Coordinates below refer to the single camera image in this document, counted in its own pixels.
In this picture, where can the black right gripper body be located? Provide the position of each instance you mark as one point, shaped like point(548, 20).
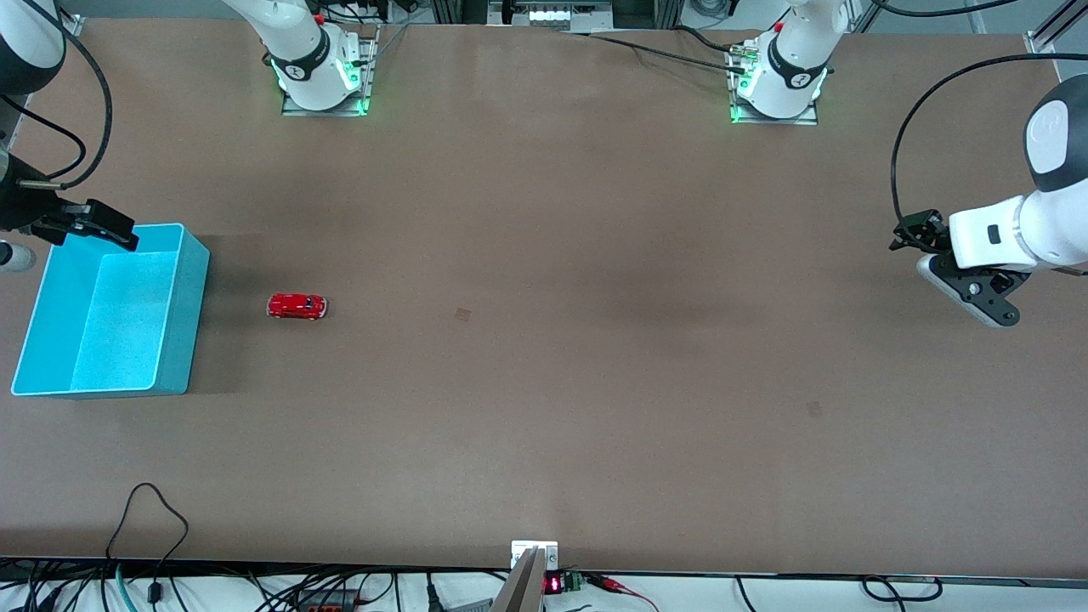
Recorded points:
point(19, 204)

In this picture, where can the red beetle toy car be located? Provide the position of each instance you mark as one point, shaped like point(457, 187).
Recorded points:
point(297, 306)

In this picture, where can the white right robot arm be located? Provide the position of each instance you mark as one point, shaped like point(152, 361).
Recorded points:
point(297, 51)

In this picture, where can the blue plastic box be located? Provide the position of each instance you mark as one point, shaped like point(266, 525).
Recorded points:
point(110, 323)

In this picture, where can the white lit device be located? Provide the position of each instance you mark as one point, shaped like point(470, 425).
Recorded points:
point(565, 14)

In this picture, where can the orange connector block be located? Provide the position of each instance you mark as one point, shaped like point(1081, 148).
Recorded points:
point(327, 602)

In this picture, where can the red digit display module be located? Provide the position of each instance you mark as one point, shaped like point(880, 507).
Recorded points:
point(557, 584)

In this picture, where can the grey metal bar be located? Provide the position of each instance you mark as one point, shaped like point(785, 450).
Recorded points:
point(520, 586)

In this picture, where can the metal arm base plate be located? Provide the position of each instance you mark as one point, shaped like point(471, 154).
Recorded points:
point(778, 121)
point(367, 76)

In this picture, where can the aluminium corner bracket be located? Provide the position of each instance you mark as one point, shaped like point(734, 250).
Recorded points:
point(72, 25)
point(1041, 42)

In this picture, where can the white metal bracket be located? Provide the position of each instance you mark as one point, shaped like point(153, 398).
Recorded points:
point(523, 548)

